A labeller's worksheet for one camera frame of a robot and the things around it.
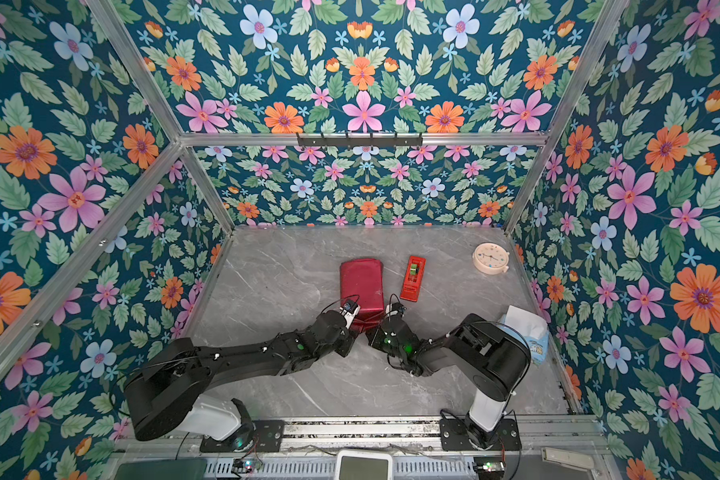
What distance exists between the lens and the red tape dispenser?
3.21 ft

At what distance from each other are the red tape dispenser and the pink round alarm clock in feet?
0.71

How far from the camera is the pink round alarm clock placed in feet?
3.51
